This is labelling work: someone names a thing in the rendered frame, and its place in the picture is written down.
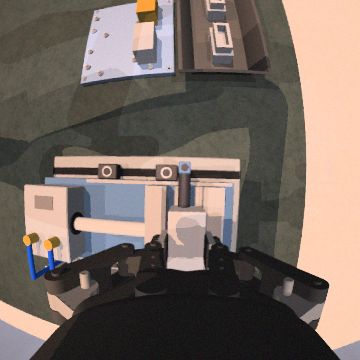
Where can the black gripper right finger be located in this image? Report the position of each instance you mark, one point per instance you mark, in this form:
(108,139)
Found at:
(303,292)

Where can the orange block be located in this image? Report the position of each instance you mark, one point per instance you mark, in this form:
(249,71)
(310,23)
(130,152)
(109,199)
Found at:
(147,11)

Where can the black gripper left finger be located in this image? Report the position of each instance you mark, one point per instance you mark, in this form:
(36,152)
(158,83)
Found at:
(68,285)

